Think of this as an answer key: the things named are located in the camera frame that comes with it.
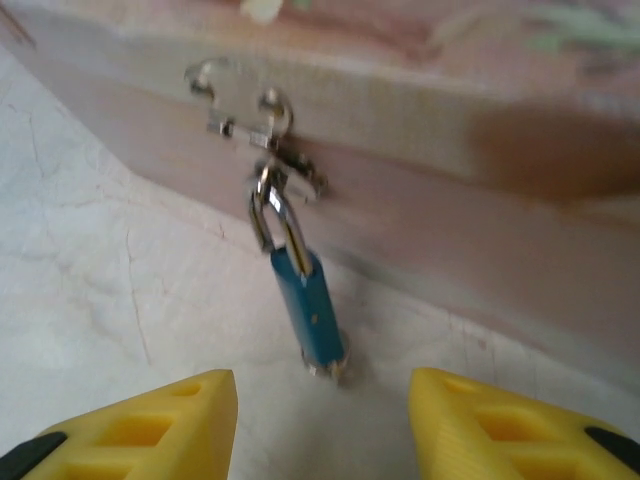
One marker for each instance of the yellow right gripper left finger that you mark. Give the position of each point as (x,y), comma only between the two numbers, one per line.
(140,435)

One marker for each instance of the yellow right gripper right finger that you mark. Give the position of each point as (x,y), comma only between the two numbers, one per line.
(510,435)

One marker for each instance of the blue padlock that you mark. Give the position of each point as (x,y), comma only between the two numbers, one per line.
(307,305)

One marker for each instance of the pink floral wooden box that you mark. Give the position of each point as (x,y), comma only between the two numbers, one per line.
(450,125)

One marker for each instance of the silver box hasp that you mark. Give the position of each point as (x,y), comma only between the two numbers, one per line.
(240,100)

